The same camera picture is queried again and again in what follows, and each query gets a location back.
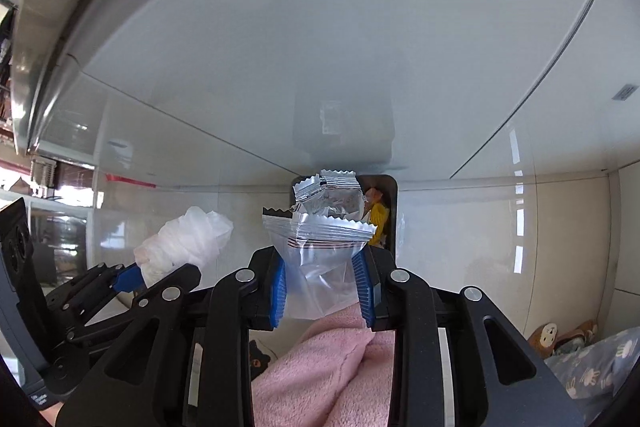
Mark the grey rabbit print cloth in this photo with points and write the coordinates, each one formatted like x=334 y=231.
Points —
x=595 y=372

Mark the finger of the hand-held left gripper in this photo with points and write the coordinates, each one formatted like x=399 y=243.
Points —
x=117 y=322
x=127 y=279

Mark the yellow snack wrapper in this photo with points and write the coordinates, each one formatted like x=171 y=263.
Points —
x=379 y=219

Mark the silver foil sachet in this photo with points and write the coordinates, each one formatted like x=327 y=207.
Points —
x=325 y=227
x=305 y=192
x=342 y=194

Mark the pink fleece clothing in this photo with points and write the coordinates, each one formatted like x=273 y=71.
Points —
x=320 y=372

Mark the clear zip bag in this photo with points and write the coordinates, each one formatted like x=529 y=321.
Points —
x=320 y=282

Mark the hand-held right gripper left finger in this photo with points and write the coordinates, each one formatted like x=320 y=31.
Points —
x=277 y=292

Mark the white slatted box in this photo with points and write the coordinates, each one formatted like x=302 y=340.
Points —
x=44 y=174

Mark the red tape strip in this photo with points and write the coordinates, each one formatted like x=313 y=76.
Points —
x=130 y=179

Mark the grey label sticker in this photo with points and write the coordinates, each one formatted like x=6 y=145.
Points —
x=625 y=93

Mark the white translucent plastic bag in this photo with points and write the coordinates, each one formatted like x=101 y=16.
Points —
x=185 y=237

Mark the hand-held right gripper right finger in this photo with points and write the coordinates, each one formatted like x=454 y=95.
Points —
x=362 y=289

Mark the brown plush slipper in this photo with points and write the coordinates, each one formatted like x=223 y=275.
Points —
x=577 y=336
x=544 y=338

